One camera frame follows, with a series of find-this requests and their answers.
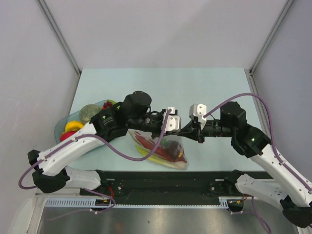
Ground aluminium frame post left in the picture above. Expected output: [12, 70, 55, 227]
[36, 0, 82, 75]

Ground dark red grape bunch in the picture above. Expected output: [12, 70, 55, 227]
[102, 100, 116, 110]

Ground clear zip top bag pink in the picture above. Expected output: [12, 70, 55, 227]
[128, 129, 190, 171]

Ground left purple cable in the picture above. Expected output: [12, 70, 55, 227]
[19, 109, 173, 220]

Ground red plastic lobster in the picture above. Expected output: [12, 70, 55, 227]
[133, 131, 188, 164]

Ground aluminium frame post right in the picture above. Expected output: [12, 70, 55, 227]
[250, 0, 294, 74]

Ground pink dragon fruit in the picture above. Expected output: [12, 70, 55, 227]
[60, 130, 77, 142]

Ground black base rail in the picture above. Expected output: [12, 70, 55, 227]
[95, 170, 246, 205]

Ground green round melon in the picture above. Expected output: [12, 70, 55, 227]
[79, 104, 101, 124]

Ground white slotted cable duct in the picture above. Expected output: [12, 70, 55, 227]
[45, 196, 244, 209]

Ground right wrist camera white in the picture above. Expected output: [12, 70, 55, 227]
[189, 104, 207, 130]

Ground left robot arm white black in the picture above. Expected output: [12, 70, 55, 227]
[28, 91, 181, 195]

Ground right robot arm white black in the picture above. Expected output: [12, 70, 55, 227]
[181, 101, 312, 228]

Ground aluminium frame post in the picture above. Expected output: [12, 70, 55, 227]
[36, 0, 82, 75]
[250, 0, 294, 74]

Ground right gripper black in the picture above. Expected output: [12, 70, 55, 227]
[178, 118, 235, 143]

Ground green celery stalks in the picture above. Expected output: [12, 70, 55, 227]
[136, 145, 188, 170]

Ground purple cable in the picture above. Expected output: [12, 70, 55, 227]
[19, 109, 173, 220]
[204, 92, 312, 234]

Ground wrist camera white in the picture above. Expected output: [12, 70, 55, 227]
[162, 107, 181, 134]
[189, 104, 207, 130]

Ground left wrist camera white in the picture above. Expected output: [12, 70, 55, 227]
[162, 107, 181, 134]

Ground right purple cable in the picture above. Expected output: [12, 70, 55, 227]
[204, 92, 312, 234]

